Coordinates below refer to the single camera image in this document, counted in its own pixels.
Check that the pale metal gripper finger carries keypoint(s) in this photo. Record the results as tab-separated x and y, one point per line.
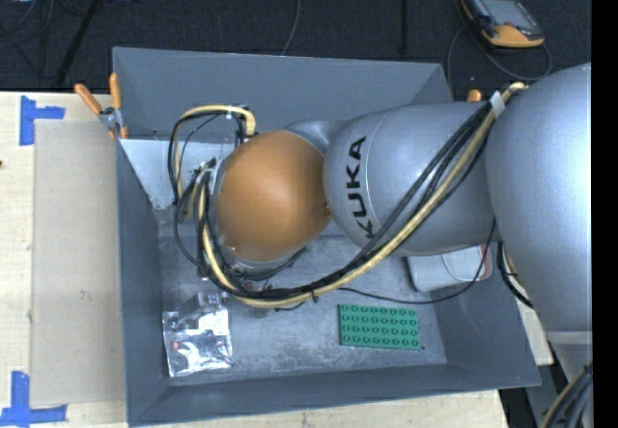
210	299

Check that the silver foil packet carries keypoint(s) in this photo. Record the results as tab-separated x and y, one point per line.
200	346

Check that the grey metal bin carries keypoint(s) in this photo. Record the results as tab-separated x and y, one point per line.
289	358

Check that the dark green flat block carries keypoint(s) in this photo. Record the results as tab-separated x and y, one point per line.
379	327

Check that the brown cardboard board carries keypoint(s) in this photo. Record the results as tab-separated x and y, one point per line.
72	247

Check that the white rounded container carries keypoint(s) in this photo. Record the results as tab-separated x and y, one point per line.
434	274

